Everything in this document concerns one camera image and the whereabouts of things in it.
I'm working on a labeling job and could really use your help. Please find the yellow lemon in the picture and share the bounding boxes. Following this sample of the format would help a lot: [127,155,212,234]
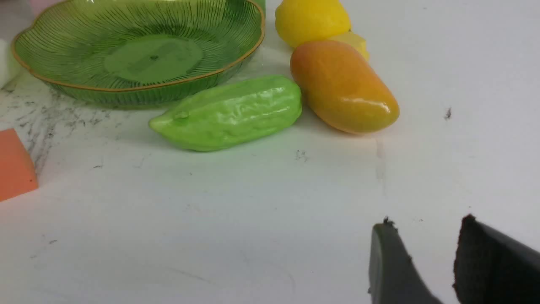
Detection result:
[275,0,351,48]

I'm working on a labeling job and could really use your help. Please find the yellow foam cube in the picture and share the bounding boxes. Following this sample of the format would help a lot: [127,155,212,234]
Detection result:
[329,31,370,61]

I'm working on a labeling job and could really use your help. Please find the green bitter gourd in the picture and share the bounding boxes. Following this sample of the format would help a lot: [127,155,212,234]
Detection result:
[148,75,302,152]

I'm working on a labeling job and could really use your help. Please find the green glass plate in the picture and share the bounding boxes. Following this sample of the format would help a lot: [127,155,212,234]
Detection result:
[11,0,265,107]

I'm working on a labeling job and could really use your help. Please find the orange foam cube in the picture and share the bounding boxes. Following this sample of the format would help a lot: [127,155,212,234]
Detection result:
[0,128,39,201]

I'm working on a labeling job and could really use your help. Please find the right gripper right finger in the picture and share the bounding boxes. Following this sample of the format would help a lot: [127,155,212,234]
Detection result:
[453,214,540,304]

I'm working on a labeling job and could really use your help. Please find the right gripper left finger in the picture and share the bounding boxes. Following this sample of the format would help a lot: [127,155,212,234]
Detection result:
[368,217,441,304]

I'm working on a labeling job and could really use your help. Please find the orange mango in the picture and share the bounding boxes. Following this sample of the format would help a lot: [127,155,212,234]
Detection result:
[290,40,400,135]

